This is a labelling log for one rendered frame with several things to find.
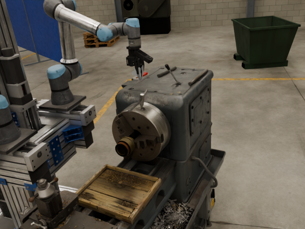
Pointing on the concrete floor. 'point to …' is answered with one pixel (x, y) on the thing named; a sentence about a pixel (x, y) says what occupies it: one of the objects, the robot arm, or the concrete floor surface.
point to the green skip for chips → (263, 41)
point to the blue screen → (35, 29)
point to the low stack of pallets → (91, 39)
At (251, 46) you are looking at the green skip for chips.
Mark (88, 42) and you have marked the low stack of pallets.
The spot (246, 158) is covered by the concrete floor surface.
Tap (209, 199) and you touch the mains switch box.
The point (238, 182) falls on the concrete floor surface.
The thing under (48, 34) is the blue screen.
